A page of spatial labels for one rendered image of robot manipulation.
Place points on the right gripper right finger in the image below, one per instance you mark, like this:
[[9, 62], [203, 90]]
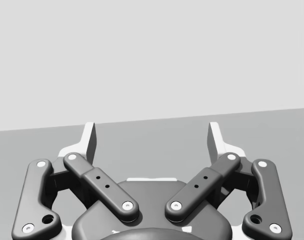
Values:
[[269, 195]]

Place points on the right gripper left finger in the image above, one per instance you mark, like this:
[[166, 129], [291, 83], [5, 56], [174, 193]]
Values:
[[37, 195]]

